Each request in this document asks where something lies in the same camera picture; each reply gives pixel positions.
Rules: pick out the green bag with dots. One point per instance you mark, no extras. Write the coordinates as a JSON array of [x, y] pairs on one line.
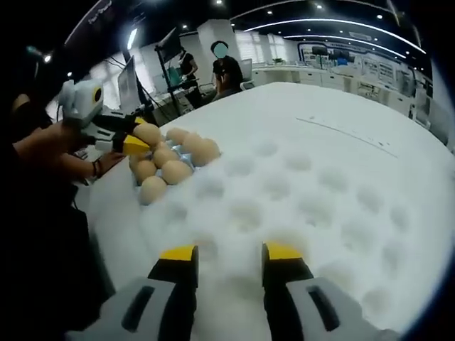
[[174, 76]]

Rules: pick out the straight ceiling light bar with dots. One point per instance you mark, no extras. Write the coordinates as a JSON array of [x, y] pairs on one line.
[[132, 37]]

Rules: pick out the white foam pad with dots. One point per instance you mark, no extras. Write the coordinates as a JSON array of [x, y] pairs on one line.
[[284, 199]]

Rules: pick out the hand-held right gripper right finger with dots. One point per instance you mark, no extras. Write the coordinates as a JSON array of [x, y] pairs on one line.
[[355, 319]]

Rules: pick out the blue egg tray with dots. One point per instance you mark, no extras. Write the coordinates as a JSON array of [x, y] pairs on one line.
[[185, 156]]

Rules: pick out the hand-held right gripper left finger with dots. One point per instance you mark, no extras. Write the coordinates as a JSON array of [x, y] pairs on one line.
[[106, 319]]

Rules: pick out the black banner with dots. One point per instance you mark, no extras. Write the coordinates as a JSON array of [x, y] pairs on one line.
[[99, 21]]

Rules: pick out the person's dark clothing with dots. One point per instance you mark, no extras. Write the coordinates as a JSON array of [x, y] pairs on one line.
[[35, 231]]

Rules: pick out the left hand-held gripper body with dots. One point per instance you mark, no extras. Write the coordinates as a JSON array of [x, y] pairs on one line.
[[83, 101]]

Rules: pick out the person's left hand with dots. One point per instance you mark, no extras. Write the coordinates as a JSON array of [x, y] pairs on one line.
[[69, 136]]

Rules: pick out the white frame office chair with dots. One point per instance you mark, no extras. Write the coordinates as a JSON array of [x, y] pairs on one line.
[[247, 85]]

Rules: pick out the grey monitor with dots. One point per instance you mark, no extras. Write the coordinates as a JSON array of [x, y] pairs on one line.
[[128, 85]]

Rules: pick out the group of brown eggs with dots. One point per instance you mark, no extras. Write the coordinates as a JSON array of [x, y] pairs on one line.
[[176, 172]]

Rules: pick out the row of white cabinets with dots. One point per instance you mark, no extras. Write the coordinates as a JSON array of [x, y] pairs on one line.
[[337, 78]]

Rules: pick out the black hanging screen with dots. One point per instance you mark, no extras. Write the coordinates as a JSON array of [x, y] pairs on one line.
[[171, 44]]

